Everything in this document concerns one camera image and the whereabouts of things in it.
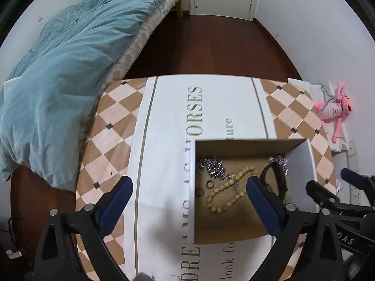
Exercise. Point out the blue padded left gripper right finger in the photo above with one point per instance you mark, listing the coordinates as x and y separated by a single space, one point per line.
268 206

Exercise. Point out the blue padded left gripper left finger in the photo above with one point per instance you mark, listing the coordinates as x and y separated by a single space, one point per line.
112 204

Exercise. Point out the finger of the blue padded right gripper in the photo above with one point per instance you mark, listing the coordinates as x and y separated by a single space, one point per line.
361 182
321 196

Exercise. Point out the black smart band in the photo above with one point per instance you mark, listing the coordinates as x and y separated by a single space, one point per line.
279 177

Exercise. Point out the white cardboard box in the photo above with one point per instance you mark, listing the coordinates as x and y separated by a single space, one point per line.
238 188

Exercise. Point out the pink panther plush toy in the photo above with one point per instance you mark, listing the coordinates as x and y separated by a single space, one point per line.
337 106

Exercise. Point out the checkered tablecloth with lettering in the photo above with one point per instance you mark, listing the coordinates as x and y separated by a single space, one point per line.
144 128

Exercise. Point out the bed with patterned mattress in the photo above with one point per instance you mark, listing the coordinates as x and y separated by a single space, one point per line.
140 43

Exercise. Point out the teal blue duvet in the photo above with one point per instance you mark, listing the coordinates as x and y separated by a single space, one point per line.
73 64

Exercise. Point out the white wall power strip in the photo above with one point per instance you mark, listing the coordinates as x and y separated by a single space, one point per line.
357 194

